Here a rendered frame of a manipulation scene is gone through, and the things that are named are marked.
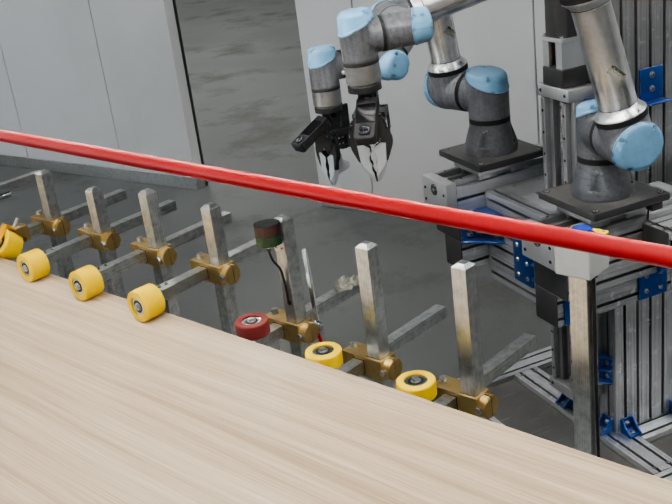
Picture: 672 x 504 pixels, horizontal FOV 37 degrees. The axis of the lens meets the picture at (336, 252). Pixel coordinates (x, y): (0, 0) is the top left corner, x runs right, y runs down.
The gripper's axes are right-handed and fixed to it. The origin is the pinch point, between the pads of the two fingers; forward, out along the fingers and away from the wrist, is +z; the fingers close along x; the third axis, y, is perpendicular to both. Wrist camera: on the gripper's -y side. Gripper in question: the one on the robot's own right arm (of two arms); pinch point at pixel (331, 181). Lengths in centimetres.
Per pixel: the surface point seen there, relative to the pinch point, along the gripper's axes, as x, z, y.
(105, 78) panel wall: 394, 30, 112
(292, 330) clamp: -26.5, 22.4, -35.2
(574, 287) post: -100, -3, -21
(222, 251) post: -2.8, 7.2, -37.3
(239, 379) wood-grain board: -44, 18, -61
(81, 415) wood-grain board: -31, 18, -90
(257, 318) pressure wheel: -24, 17, -42
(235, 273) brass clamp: -5.3, 12.9, -36.1
